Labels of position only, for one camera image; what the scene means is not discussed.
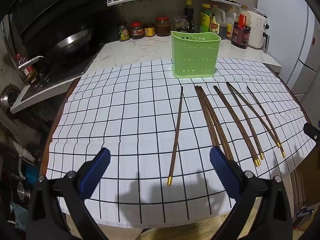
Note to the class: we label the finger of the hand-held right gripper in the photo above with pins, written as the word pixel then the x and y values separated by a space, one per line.
pixel 312 131

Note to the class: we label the yellow-label sauce jar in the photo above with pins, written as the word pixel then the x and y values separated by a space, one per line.
pixel 149 30

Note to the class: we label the green bottle yellow cap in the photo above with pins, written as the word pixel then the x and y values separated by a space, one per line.
pixel 205 20

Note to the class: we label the white refrigerator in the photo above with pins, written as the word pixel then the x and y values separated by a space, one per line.
pixel 295 42

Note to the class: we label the black glass stove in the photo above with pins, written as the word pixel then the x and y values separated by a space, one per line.
pixel 65 67

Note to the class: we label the glass measuring cup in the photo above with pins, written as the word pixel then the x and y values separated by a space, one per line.
pixel 180 23

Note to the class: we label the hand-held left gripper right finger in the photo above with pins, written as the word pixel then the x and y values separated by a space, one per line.
pixel 226 172

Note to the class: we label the brown gold-tipped wooden chopstick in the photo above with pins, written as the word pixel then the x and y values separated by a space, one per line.
pixel 260 120
pixel 177 130
pixel 243 116
pixel 203 110
pixel 212 116
pixel 266 116
pixel 208 112
pixel 235 122

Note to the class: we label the white air fryer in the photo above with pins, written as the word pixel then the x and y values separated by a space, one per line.
pixel 257 30

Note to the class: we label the green-lid sauce jar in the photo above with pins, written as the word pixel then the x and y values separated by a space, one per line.
pixel 123 33

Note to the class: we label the large red-lid brown jar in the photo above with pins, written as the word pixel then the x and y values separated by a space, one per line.
pixel 162 27

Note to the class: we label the white drain pipe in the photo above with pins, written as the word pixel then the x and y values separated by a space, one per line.
pixel 25 152

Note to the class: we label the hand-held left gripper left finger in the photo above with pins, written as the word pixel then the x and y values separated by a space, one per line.
pixel 96 171

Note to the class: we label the steel wok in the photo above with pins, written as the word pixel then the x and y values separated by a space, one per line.
pixel 72 41

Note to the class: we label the black range hood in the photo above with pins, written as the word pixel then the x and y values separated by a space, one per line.
pixel 50 5

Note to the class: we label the dark liquid plastic jug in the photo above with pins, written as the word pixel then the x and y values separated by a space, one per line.
pixel 220 26

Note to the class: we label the dark soy sauce bottle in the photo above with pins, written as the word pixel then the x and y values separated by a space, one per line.
pixel 189 17

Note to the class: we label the white black-grid mat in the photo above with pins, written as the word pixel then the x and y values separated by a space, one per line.
pixel 125 130

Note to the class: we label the red-lid dark sauce jar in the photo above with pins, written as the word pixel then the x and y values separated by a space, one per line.
pixel 137 31

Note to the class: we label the clear cooking oil bottle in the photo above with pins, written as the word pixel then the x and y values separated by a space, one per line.
pixel 243 11

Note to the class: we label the pale plastic jug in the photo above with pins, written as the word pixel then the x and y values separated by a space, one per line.
pixel 231 25

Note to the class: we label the green plastic utensil holder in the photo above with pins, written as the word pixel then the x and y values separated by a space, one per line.
pixel 195 55

